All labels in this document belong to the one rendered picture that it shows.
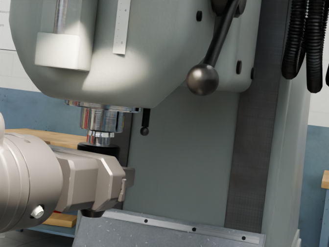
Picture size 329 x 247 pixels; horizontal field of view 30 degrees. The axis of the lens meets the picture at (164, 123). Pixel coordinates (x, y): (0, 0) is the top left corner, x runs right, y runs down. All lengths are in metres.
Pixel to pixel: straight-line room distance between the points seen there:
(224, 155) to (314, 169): 3.83
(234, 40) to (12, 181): 0.35
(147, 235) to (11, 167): 0.55
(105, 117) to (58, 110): 4.69
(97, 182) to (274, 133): 0.46
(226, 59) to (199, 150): 0.31
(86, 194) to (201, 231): 0.45
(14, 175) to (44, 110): 4.88
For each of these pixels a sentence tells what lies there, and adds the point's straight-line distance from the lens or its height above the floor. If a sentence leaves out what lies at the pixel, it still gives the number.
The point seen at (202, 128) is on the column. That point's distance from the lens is 1.02.
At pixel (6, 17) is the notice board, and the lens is 5.64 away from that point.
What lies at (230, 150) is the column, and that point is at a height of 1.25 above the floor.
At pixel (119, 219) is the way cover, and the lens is 1.07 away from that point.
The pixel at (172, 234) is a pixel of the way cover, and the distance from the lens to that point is 1.04.
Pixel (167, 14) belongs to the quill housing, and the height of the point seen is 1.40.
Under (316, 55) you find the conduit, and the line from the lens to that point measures 0.83.
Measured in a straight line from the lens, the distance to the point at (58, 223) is 4.75.
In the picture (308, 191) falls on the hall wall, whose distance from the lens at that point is 4.86.
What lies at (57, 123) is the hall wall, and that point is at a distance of 5.35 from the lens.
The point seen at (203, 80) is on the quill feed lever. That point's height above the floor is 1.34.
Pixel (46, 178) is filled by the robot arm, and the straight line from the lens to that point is 0.55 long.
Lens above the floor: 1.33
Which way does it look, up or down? 3 degrees down
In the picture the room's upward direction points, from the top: 7 degrees clockwise
